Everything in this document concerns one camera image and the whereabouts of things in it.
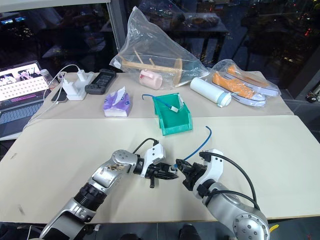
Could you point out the orange sneakers in bag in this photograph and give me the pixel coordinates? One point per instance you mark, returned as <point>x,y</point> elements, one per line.
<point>217,68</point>

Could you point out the yellow tag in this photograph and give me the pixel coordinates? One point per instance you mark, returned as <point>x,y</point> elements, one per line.
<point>273,228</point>

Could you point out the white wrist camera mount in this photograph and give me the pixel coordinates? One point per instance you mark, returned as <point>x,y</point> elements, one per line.
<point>156,153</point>
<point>215,167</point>

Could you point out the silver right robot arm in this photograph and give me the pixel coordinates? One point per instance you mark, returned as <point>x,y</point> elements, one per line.
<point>225,203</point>

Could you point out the large clear plastic bag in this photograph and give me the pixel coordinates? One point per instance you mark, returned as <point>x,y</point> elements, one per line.
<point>150,37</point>

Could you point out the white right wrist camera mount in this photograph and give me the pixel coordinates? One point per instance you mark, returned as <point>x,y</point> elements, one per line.
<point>215,167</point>

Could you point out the pink plastic container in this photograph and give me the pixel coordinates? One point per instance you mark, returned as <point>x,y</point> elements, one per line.
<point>151,80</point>

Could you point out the white insulated bottle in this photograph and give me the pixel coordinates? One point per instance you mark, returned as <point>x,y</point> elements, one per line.
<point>207,90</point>

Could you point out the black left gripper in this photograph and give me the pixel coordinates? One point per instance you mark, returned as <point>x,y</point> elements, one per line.
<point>153,172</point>

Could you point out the white coupler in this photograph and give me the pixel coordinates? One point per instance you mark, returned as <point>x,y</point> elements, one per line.
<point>172,169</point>
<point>174,109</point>

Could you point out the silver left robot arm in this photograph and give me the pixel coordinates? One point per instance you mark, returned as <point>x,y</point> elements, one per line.
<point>105,176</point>

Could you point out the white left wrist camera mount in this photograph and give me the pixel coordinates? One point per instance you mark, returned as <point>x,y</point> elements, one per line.
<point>156,153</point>

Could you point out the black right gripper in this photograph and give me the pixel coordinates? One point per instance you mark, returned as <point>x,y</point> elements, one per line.
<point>195,173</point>

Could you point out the orange canvas sneaker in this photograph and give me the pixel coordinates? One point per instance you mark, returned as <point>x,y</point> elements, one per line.
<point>260,83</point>
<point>232,86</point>

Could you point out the small clear bottle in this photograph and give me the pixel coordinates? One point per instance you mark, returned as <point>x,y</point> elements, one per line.
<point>46,76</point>

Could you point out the green plastic bin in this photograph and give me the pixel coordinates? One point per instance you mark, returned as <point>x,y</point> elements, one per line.
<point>175,123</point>

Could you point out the dark rounded shape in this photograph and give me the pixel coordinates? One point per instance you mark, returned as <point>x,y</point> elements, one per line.
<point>188,232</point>

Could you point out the grey window frame post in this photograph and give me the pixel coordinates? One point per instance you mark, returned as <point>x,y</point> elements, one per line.
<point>120,37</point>

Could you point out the black handheld controller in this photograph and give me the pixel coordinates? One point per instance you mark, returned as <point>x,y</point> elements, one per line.
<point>100,82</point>

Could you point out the purple tissue pack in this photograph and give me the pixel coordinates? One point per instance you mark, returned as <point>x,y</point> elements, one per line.
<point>116,103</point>

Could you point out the white charger plug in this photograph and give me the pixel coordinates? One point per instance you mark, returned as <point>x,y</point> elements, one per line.
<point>81,75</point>
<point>67,85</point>

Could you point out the dark smartphone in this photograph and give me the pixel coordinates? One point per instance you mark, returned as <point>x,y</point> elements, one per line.
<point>60,96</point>

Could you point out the grey open laptop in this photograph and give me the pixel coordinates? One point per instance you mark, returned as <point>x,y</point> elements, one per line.
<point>20,95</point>

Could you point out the wooden rack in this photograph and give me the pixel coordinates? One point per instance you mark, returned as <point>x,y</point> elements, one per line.
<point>140,66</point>

